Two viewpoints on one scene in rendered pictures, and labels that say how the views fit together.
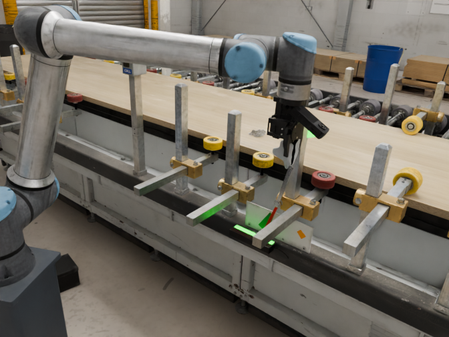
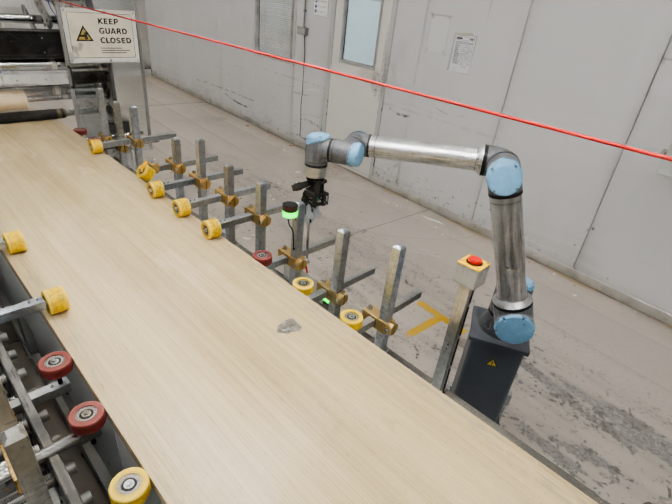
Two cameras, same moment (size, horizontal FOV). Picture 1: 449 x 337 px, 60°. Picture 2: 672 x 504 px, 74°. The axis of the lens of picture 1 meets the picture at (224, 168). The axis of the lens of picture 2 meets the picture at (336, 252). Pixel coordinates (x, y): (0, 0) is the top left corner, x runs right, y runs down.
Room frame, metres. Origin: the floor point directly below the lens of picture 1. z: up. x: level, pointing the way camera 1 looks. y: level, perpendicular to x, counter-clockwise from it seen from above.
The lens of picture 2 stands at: (2.75, 0.08, 1.85)
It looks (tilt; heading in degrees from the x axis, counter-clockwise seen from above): 30 degrees down; 185
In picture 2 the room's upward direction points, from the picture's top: 6 degrees clockwise
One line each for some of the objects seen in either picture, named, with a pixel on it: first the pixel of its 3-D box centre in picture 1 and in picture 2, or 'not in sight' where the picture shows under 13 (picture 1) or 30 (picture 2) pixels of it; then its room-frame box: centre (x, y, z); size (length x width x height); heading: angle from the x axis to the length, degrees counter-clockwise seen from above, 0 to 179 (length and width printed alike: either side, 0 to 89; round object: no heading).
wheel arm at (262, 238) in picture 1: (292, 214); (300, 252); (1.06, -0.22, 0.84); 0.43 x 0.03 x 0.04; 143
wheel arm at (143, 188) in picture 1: (180, 172); (384, 313); (1.38, 0.17, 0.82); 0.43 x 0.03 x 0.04; 143
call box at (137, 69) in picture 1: (133, 65); (471, 273); (1.60, 0.38, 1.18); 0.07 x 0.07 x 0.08; 53
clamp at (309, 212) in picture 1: (297, 204); (291, 258); (1.13, -0.25, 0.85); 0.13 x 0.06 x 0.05; 53
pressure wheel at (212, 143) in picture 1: (212, 151); (349, 328); (1.53, 0.05, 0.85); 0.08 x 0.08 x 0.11
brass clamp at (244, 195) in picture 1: (235, 190); (332, 292); (1.28, -0.04, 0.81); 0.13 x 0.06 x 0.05; 53
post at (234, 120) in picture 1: (231, 174); (337, 283); (1.29, -0.03, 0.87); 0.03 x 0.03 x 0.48; 53
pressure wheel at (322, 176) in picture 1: (321, 188); (262, 265); (1.23, -0.35, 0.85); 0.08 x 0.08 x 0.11
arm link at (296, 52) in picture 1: (296, 57); (317, 149); (1.08, -0.18, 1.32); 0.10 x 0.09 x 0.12; 81
